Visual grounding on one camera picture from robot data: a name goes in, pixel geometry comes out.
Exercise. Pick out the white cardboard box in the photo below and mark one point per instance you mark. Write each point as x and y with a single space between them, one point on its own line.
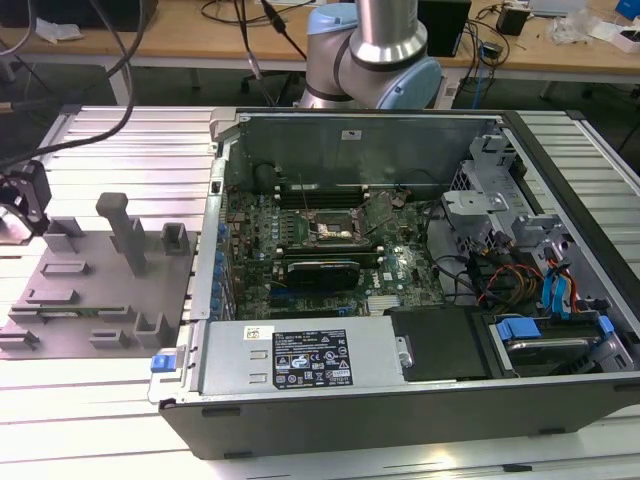
627 40

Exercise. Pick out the grey parts rack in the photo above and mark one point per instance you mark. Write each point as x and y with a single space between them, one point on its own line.
100 300

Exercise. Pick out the silver chipset heatsink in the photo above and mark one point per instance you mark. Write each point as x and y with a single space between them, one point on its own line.
384 304

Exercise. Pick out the grey metal drive cage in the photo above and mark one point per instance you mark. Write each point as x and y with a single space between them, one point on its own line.
472 202

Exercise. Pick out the blue case latch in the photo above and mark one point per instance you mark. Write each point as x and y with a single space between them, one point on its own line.
162 362

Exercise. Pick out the grey power supply unit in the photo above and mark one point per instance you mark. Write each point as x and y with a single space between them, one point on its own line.
235 360

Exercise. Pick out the black graphics card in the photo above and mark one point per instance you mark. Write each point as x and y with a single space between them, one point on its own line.
322 275

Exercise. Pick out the small black box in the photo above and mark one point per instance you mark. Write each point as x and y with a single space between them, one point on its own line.
511 21

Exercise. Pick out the blue box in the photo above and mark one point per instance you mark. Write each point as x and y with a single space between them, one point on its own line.
630 10

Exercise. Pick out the black office chair base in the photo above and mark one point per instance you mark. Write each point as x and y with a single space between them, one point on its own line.
265 77

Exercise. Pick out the green motherboard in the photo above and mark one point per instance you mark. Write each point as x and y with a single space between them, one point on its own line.
410 250

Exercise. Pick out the grey flat device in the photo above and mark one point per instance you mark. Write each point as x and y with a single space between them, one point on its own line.
555 6

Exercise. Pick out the thin metal locking lever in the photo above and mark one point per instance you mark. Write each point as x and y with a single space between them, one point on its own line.
303 192
379 225

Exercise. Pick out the green RAM stick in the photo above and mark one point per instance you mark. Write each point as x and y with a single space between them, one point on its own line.
100 312

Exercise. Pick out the black RAM slot bank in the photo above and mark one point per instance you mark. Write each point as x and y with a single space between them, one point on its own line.
325 197
350 255

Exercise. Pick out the black plastic shroud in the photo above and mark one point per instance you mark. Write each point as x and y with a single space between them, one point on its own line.
440 345

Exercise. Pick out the clear plastic bags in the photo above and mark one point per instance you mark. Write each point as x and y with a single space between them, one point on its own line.
570 27

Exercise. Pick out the small blue black device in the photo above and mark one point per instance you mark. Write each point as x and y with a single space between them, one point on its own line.
492 50

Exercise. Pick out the wide black box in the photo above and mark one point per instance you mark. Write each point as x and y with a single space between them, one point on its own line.
60 12

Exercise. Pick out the hard disk in blue carrier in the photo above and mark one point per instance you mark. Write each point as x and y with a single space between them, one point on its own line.
545 352

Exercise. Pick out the black grey PC case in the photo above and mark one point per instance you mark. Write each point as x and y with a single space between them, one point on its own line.
350 430

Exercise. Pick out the white crumpled plastic bag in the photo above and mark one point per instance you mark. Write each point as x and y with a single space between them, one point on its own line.
55 30

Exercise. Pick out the wooden desk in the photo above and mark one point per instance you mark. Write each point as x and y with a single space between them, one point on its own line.
175 42

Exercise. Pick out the CPU socket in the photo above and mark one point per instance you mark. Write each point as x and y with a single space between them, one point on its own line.
332 222

